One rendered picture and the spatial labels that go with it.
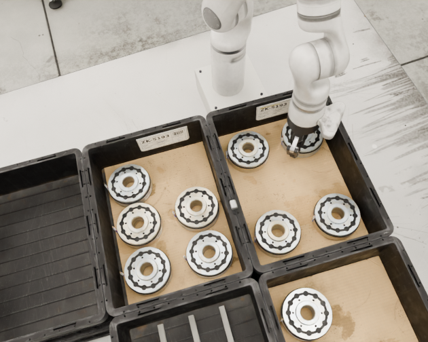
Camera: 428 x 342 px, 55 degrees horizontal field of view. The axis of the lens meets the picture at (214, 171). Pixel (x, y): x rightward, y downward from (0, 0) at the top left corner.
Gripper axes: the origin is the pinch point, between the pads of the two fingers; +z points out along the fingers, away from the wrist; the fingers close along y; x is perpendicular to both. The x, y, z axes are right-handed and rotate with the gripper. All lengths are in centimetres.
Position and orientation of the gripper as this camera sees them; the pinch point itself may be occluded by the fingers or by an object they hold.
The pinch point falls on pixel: (297, 144)
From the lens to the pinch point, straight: 104.0
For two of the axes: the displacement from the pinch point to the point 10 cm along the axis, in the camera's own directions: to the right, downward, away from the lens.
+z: 0.6, 4.3, 9.0
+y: -4.3, 8.2, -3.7
